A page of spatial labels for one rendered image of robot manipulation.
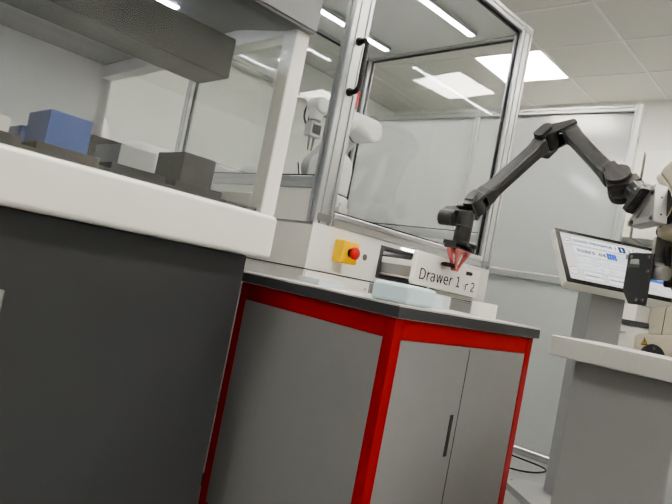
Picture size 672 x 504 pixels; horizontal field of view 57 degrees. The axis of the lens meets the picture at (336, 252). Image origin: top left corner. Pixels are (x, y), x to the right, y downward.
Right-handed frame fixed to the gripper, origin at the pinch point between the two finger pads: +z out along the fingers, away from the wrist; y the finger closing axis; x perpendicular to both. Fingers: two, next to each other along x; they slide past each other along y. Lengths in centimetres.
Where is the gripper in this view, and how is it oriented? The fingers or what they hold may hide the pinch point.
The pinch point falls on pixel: (454, 268)
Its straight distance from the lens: 215.4
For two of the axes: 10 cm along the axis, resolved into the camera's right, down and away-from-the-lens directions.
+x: -7.0, -1.9, -6.9
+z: -2.2, 9.7, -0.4
